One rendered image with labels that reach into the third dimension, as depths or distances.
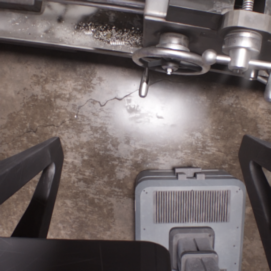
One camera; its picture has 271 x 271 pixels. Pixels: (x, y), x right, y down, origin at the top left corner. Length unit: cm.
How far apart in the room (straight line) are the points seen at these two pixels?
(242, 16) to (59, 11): 74
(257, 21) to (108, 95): 99
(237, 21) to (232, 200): 89
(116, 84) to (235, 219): 91
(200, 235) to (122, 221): 49
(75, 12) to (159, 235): 103
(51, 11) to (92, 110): 56
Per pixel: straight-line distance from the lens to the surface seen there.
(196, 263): 103
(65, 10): 105
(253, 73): 82
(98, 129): 135
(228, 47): 49
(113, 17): 100
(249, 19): 49
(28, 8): 107
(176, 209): 116
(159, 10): 58
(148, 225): 118
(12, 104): 152
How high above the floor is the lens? 133
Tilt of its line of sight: 85 degrees down
